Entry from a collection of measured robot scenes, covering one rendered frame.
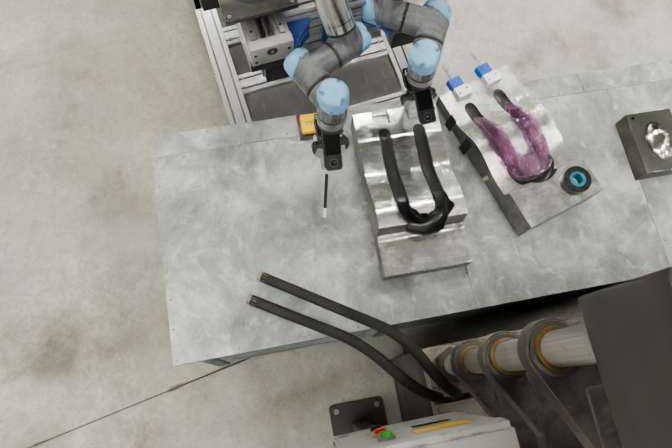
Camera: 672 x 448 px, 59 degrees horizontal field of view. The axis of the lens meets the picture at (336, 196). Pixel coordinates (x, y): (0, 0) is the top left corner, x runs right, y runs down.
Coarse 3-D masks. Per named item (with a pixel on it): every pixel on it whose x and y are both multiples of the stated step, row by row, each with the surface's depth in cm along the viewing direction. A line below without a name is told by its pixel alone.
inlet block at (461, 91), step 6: (444, 66) 192; (450, 78) 191; (456, 78) 190; (450, 84) 189; (456, 84) 189; (462, 84) 189; (468, 84) 188; (450, 90) 191; (456, 90) 187; (462, 90) 187; (468, 90) 187; (456, 96) 188; (462, 96) 187; (468, 96) 189
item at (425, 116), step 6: (414, 90) 161; (420, 90) 161; (426, 90) 161; (414, 96) 163; (420, 96) 162; (426, 96) 162; (420, 102) 162; (426, 102) 163; (432, 102) 163; (420, 108) 163; (426, 108) 163; (432, 108) 163; (420, 114) 164; (426, 114) 164; (432, 114) 164; (420, 120) 164; (426, 120) 164; (432, 120) 164
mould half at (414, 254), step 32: (352, 128) 186; (384, 128) 181; (416, 160) 179; (448, 160) 180; (384, 192) 172; (416, 192) 172; (448, 192) 172; (384, 224) 167; (448, 224) 175; (384, 256) 172; (416, 256) 172; (448, 256) 173
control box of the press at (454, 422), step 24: (336, 408) 239; (360, 408) 239; (384, 408) 240; (336, 432) 236; (360, 432) 133; (384, 432) 108; (408, 432) 113; (432, 432) 106; (456, 432) 101; (480, 432) 102; (504, 432) 101
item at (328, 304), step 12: (264, 276) 171; (276, 288) 171; (288, 288) 169; (300, 288) 168; (312, 300) 166; (324, 300) 166; (336, 312) 164; (348, 312) 163; (360, 312) 163; (372, 324) 161
